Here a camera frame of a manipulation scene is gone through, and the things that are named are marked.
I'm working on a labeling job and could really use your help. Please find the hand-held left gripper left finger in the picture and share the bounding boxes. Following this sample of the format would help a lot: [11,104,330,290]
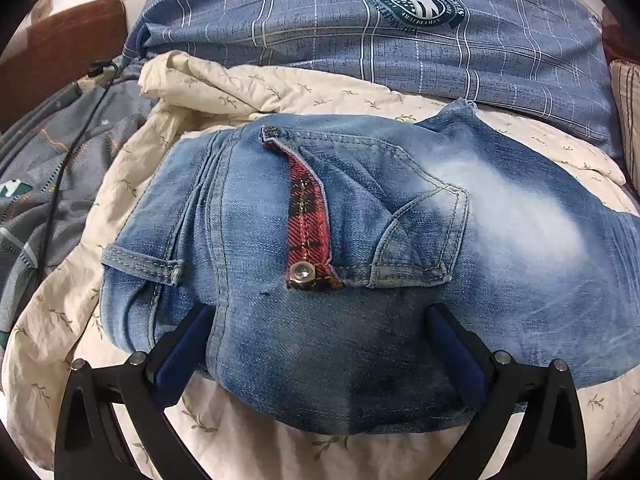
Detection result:
[54,302,216,480]

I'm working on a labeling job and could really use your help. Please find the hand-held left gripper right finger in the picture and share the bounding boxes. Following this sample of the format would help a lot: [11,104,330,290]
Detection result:
[426,303,589,480]

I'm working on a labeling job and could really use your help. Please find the blue denim pants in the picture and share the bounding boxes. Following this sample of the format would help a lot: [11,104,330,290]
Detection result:
[99,99,640,436]

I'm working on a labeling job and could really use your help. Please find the cream leaf-print blanket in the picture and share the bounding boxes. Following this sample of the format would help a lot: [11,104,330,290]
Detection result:
[0,52,640,480]

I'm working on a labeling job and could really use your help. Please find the grey patterned garment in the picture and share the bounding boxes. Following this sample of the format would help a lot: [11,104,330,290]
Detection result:
[0,60,156,346]

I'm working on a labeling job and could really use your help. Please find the striped beige pillow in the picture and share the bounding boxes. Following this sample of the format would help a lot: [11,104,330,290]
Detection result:
[607,59,640,196]

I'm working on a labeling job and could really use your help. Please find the brown headboard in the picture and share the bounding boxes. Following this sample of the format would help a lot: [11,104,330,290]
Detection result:
[0,0,128,133]

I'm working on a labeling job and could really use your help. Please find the red-brown cloth bag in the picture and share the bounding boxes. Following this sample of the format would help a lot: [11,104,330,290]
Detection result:
[600,7,640,63]

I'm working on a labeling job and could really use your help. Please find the black cable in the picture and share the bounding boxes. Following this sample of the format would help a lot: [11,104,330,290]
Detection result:
[35,60,118,271]

